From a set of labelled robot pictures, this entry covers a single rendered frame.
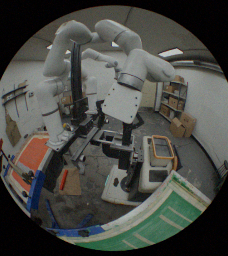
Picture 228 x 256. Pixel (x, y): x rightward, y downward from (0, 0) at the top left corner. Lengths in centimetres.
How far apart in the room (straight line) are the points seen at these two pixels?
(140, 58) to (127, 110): 16
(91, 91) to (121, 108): 50
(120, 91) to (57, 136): 34
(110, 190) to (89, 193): 44
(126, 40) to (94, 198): 157
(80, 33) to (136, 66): 25
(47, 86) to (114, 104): 28
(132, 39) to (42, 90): 36
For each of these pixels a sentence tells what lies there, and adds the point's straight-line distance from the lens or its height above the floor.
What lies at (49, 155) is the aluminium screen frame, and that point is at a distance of 68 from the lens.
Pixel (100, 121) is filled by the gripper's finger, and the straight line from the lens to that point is 28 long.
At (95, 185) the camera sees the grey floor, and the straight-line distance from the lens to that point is 149.
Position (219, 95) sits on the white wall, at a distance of 318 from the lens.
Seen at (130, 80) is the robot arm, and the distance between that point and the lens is 22.
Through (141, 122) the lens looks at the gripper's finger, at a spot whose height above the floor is 127.
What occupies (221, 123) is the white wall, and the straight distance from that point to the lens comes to 309.
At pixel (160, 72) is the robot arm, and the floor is 143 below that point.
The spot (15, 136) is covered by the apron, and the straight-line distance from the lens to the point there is 288.
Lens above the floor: 139
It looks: 31 degrees down
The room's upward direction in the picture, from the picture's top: straight up
